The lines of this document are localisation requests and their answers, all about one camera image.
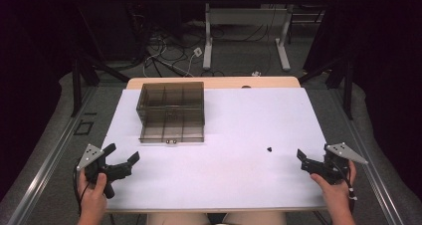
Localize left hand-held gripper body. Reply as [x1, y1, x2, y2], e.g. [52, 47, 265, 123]
[77, 143, 133, 200]

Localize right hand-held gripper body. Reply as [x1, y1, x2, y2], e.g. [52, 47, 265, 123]
[300, 141, 369, 186]

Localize brown translucent drawer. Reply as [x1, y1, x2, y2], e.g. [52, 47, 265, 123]
[138, 118, 205, 144]

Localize brown translucent drawer cabinet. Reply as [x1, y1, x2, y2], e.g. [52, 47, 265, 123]
[135, 81, 206, 125]

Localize person's right hand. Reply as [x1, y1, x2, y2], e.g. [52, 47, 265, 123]
[310, 160, 358, 210]

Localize person's left hand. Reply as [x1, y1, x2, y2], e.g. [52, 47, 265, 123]
[77, 172, 108, 216]

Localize black metal stand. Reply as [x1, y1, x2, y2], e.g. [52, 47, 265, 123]
[298, 50, 354, 120]
[70, 50, 131, 118]

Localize white table mat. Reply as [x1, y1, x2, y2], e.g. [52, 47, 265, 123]
[102, 87, 328, 213]

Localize person's legs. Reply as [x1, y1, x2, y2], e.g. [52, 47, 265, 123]
[145, 211, 289, 225]

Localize wooden table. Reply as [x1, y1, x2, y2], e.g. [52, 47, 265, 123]
[125, 76, 302, 91]

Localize white desk with metal legs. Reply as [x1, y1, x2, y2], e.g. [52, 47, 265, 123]
[183, 0, 335, 72]

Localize right hand-held gripper cable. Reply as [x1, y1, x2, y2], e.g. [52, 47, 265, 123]
[331, 161, 358, 203]

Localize hand-held gripper cable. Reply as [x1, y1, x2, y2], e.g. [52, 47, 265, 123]
[331, 161, 358, 203]
[72, 164, 91, 217]

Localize left hand-held gripper cable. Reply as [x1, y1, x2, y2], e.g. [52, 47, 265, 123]
[72, 164, 91, 217]

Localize metal floor rail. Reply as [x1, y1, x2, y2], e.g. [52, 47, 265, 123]
[331, 89, 406, 225]
[6, 85, 98, 225]

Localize tangle of floor cables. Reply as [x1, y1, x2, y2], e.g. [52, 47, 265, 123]
[125, 5, 233, 79]

